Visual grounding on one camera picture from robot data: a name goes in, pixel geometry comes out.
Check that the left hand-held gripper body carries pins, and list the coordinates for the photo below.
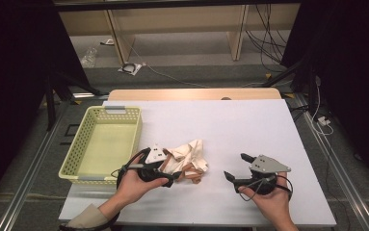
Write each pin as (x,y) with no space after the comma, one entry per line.
(155,154)

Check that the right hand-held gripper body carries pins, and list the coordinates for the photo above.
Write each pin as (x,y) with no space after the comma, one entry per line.
(265,165)

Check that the cream baby bodysuit brown trim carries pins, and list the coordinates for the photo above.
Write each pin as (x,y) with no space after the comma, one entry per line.
(188,154)

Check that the pale green perforated plastic basket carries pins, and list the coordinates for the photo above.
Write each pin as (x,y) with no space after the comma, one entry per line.
(108,144)

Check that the person's left hand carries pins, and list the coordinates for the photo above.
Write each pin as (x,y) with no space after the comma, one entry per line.
(134,187)

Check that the person's right hand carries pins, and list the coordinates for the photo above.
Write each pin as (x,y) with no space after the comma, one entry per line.
(275,205)

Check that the white foam board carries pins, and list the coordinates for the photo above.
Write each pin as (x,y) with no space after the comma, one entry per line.
(236,128)

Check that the white power adapter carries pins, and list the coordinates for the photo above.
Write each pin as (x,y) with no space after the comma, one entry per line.
(323,121)

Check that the black tripod stand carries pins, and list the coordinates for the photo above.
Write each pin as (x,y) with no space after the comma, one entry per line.
(49,106)
(283,74)

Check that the clear plastic bag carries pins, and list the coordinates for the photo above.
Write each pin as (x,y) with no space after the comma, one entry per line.
(89,59)

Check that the small white floor object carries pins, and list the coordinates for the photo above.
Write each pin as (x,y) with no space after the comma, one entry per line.
(109,42)

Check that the black curtain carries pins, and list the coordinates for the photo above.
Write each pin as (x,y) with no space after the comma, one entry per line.
(12,80)
(358,64)

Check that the black metal crossbar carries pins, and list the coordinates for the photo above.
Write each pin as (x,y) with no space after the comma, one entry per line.
(172,4)

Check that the aluminium floor rail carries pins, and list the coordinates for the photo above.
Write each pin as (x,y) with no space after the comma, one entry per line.
(28,179)
(342,179)

